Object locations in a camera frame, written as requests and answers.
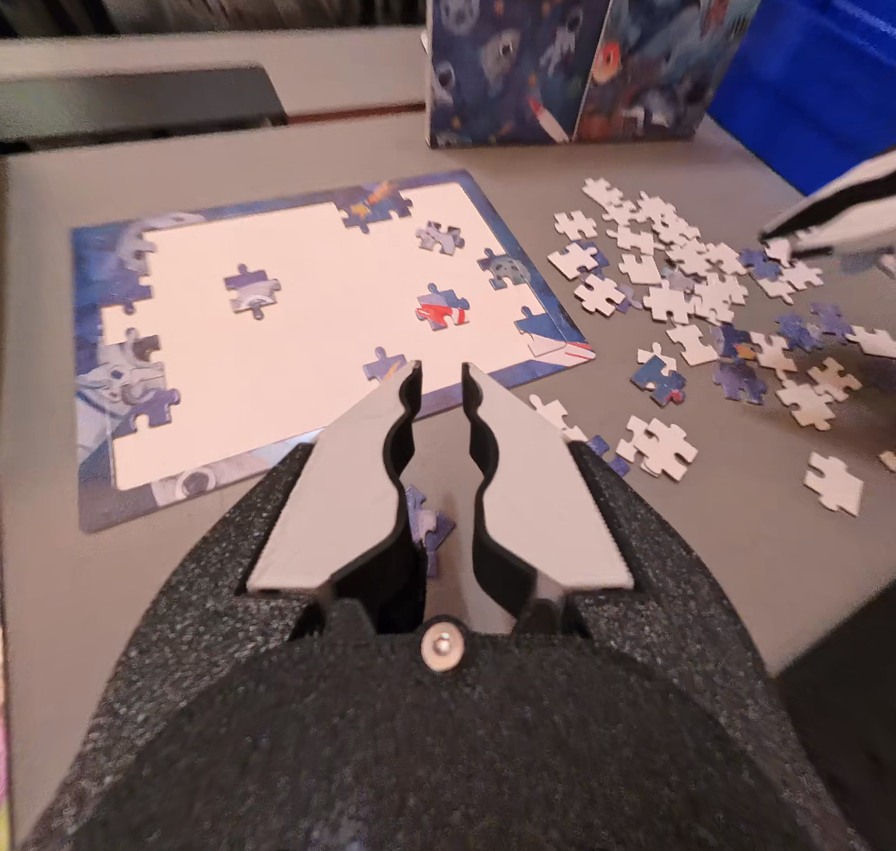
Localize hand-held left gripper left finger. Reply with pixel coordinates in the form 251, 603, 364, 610
245, 359, 429, 633

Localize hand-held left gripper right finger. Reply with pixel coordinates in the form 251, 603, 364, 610
461, 362, 637, 636

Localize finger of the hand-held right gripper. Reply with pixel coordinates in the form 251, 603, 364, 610
762, 198, 896, 260
758, 151, 896, 246

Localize blue space puzzle tray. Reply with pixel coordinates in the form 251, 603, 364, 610
70, 169, 597, 533

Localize pile of puzzle pieces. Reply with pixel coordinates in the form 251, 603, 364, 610
528, 177, 896, 516

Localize red white rocket puzzle piece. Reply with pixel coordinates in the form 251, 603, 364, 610
415, 282, 471, 331

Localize grey desk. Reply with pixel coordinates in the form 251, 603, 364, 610
0, 25, 431, 159
0, 112, 896, 831

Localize black desk panel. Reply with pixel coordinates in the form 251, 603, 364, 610
0, 63, 289, 145

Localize blue plastic bin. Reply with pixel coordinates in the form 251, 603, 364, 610
707, 0, 896, 197

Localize blue orange star puzzle piece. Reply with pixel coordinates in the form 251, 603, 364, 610
364, 347, 408, 384

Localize purple grey banded puzzle piece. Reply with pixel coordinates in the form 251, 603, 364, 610
224, 263, 282, 320

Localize alien face puzzle piece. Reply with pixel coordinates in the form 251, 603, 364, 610
477, 249, 531, 290

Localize small grey robot puzzle piece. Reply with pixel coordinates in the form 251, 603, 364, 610
415, 221, 466, 257

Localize orange comet puzzle piece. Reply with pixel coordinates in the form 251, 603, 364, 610
339, 180, 414, 234

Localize illustrated puzzle box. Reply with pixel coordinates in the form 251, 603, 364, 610
423, 0, 785, 150

